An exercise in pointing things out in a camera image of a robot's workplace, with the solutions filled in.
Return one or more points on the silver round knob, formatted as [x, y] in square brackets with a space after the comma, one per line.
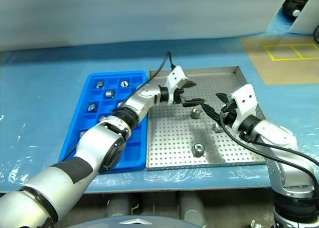
[296, 13]

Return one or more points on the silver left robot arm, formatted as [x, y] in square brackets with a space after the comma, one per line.
[99, 143]

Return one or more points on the black bag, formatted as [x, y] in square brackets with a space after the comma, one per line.
[291, 1]

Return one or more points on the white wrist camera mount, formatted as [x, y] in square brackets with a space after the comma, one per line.
[245, 98]
[175, 79]

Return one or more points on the perforated steel tray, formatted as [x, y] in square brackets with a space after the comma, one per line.
[169, 143]

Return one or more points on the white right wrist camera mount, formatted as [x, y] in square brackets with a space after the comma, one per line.
[245, 98]

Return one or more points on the metal roller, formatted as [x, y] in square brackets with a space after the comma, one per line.
[99, 84]
[102, 118]
[109, 94]
[196, 113]
[92, 107]
[82, 134]
[123, 83]
[218, 128]
[120, 104]
[198, 150]

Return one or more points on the grey rounded cylinder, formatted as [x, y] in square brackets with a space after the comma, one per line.
[192, 208]
[119, 206]

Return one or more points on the brown cardboard sheet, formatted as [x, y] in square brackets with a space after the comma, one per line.
[286, 70]

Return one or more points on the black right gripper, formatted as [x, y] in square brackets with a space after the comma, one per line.
[229, 112]

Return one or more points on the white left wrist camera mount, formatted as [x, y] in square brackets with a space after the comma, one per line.
[175, 79]

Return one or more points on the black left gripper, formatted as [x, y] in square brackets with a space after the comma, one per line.
[178, 96]

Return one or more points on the blue compartment tray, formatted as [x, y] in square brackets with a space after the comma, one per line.
[134, 148]

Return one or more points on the white panel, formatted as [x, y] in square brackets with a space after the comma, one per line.
[307, 16]

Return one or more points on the dark grey robot torso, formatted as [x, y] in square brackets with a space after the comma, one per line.
[112, 223]

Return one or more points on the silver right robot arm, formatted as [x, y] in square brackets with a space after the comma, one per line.
[274, 133]

